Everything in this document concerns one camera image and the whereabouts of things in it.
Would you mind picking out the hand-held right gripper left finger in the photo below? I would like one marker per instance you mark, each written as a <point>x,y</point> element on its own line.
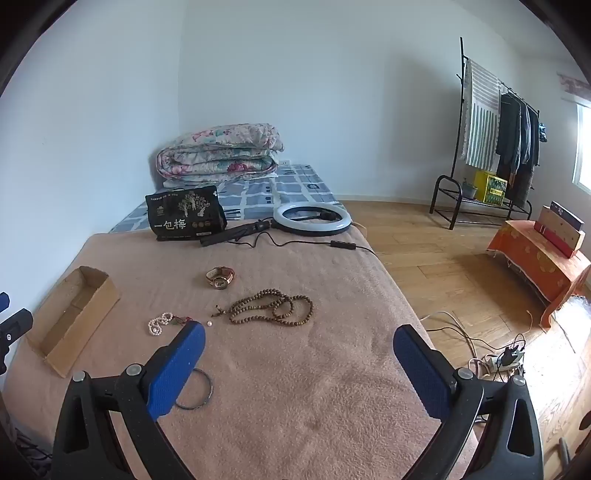
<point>178,369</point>

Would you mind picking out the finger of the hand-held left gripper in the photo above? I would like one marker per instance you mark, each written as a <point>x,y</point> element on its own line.
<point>3,302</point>
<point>16,327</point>

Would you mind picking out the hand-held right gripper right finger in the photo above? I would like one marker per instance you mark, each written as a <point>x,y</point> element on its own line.
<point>422,374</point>

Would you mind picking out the dark thin bangle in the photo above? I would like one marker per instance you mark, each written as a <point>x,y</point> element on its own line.
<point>210,387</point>

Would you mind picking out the cardboard box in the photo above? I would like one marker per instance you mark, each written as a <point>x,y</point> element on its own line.
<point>92,327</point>

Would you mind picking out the white power strip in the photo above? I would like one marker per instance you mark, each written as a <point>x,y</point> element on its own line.
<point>491,362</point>

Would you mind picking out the black plug charger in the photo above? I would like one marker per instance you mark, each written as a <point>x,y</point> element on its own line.
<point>511,355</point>

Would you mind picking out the brown fleece blanket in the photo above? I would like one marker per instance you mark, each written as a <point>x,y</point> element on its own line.
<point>300,392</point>

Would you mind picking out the black folded tripod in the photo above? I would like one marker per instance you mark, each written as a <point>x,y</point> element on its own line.
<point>226,236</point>

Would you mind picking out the black printed snack bag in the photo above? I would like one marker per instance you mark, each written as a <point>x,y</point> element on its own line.
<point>184,217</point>

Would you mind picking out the orange cloth covered table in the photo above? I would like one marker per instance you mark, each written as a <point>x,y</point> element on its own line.
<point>531,258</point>

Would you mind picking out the red flat box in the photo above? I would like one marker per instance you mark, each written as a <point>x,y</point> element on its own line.
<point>551,237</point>

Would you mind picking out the small grey pot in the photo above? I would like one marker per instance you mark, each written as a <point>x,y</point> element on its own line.
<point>470,190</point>

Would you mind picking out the yellow plastic crate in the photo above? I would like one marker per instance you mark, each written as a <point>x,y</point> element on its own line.
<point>489,187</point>

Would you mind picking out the stacked boxes on table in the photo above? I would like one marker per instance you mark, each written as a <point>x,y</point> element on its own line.
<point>561,228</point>

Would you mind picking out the dark blue flat box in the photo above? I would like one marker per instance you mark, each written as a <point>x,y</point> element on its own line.
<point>570,217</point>

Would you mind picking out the folded floral quilt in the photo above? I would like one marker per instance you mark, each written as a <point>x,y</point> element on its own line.
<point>217,157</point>

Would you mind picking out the blue checked bed sheet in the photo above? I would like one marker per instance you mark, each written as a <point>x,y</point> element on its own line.
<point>286,180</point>

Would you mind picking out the row of dark hanging clothes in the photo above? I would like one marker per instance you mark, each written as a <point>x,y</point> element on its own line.
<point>510,134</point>

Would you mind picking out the striped hanging towel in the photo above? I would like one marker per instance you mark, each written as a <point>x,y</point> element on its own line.
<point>480,115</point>

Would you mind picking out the window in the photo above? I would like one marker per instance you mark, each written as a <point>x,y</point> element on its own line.
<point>584,147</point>

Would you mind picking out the black metal clothes rack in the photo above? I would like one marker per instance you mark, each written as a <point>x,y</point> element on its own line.
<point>461,55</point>

